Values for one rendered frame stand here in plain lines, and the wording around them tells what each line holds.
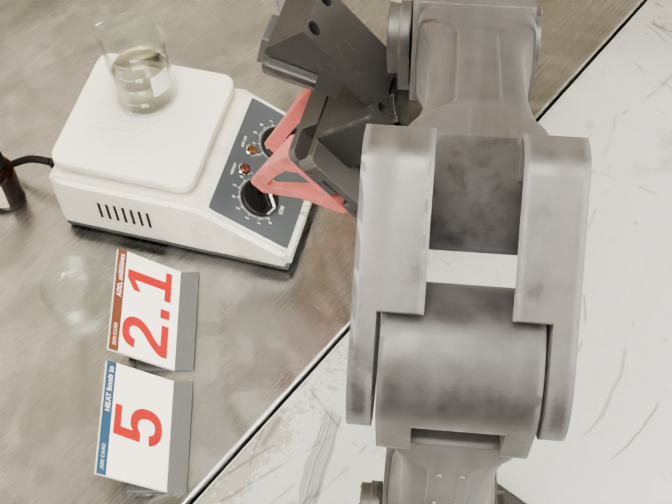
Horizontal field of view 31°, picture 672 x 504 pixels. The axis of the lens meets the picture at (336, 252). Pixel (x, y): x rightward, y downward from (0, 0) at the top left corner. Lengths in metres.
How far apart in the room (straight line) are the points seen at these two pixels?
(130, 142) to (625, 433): 0.44
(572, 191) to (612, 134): 0.61
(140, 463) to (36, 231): 0.25
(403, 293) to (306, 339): 0.48
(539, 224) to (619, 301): 0.51
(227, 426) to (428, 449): 0.40
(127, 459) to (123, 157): 0.24
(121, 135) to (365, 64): 0.28
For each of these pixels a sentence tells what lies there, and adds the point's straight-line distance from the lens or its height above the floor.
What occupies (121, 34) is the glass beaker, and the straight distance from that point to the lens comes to 0.97.
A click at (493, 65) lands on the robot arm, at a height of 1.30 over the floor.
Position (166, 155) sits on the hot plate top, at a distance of 0.95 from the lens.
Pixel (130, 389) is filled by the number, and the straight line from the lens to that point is 0.91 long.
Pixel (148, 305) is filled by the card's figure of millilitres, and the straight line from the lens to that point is 0.95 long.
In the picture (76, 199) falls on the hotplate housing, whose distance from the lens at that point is 0.99.
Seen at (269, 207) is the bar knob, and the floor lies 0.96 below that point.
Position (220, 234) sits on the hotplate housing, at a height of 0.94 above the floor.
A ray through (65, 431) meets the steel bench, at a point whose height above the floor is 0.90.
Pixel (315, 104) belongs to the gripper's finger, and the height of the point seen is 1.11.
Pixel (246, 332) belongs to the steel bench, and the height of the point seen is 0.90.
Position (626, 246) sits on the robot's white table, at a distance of 1.01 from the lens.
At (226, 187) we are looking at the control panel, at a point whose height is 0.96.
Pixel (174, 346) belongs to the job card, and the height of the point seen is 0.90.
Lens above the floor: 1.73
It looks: 57 degrees down
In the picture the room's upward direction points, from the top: 3 degrees counter-clockwise
